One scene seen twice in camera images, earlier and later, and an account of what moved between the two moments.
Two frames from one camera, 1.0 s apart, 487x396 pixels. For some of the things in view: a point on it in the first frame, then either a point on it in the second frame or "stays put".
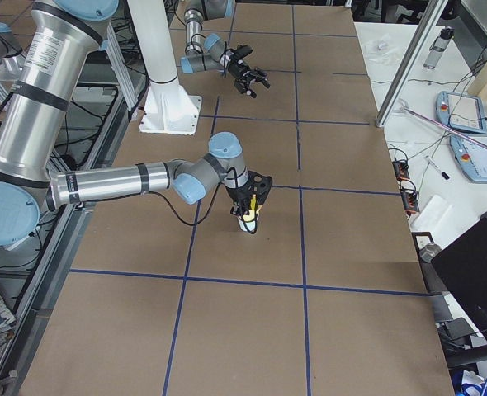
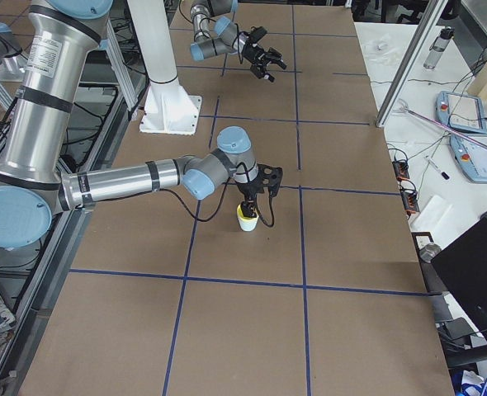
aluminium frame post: x=432 y=11 stays put
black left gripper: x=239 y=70 -> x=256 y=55
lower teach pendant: x=479 y=164 stays put
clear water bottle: x=438 y=47 stays put
